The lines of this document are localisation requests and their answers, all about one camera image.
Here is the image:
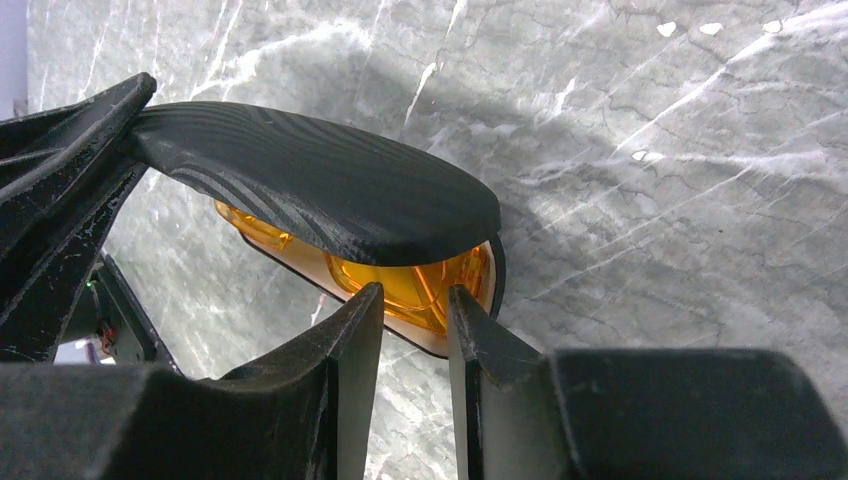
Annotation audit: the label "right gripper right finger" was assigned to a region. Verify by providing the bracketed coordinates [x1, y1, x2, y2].
[448, 286, 847, 479]

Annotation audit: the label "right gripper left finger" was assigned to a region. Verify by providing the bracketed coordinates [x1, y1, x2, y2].
[1, 283, 384, 479]

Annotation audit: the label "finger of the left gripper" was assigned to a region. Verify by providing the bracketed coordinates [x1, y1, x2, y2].
[1, 73, 156, 363]

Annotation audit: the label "orange transparent sunglasses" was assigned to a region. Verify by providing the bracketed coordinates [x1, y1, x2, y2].
[214, 200, 502, 337]

